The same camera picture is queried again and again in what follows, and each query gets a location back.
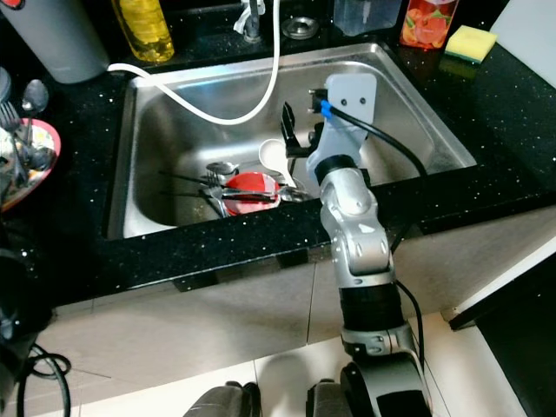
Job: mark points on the white plastic ladle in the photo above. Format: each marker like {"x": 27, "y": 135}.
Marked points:
{"x": 274, "y": 156}

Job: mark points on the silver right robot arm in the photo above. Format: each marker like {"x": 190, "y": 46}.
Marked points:
{"x": 360, "y": 234}

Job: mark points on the red bowl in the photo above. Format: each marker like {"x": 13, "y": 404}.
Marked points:
{"x": 252, "y": 193}

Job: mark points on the small steel spoon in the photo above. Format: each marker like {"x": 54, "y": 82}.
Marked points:
{"x": 221, "y": 168}

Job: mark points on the stainless steel sink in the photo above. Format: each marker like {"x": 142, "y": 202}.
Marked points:
{"x": 182, "y": 130}

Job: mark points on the metal faucet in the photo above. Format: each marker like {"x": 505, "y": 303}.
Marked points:
{"x": 250, "y": 19}

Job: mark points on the clear plastic container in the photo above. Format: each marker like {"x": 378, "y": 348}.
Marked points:
{"x": 367, "y": 16}

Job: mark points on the red fruit print bottle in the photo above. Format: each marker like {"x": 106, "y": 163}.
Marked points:
{"x": 428, "y": 22}

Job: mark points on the yellow dish soap bottle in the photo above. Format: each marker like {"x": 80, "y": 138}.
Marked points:
{"x": 143, "y": 28}

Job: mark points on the yellow sponge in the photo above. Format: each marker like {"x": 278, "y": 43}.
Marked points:
{"x": 471, "y": 42}

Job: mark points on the steel fork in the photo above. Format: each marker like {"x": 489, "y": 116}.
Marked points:
{"x": 9, "y": 113}

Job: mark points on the grey cylindrical container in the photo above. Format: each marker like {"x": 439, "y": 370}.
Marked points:
{"x": 61, "y": 39}

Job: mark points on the lemon print plate pink rim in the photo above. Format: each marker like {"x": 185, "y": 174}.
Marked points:
{"x": 43, "y": 161}

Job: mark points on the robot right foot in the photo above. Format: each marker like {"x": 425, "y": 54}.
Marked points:
{"x": 326, "y": 400}

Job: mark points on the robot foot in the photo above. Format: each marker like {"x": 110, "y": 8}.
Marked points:
{"x": 226, "y": 401}
{"x": 326, "y": 400}

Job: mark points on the large steel spoon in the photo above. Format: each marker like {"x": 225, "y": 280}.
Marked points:
{"x": 35, "y": 97}

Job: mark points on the white cutting board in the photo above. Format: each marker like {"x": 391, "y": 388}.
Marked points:
{"x": 534, "y": 13}

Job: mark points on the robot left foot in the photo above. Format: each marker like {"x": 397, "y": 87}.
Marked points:
{"x": 226, "y": 401}

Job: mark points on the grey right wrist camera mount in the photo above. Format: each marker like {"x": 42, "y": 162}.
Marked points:
{"x": 352, "y": 95}

